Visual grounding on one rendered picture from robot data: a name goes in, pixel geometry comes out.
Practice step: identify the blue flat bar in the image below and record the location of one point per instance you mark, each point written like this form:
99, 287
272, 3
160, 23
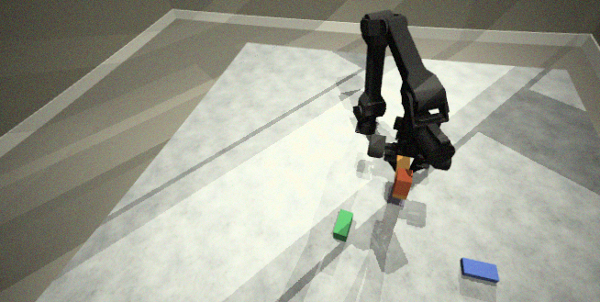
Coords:
479, 270

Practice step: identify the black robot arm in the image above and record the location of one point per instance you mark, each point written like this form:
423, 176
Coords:
421, 89

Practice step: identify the green block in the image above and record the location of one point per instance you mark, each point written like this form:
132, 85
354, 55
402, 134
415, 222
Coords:
342, 227

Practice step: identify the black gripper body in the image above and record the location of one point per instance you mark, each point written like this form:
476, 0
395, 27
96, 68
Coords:
404, 147

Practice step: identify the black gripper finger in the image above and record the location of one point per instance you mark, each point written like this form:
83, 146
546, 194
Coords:
416, 165
393, 162

